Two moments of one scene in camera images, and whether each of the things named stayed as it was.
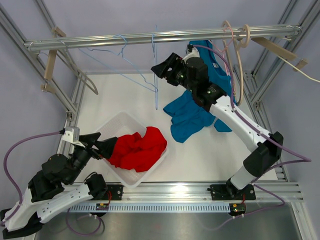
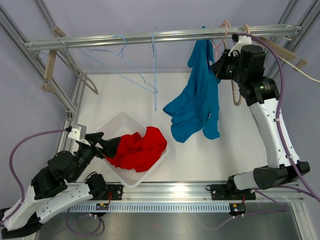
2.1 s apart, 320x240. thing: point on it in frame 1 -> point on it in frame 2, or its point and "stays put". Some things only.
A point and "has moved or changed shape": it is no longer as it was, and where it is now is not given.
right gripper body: [180, 78] -> [230, 66]
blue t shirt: [188, 117] has moved or changed shape
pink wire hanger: [224, 50] has moved or changed shape
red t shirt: [134, 152] stays put
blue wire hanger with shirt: [154, 37] stays put
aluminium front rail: [261, 191] stays put
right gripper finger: [163, 70] -> [218, 69]
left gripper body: [82, 156] stays put
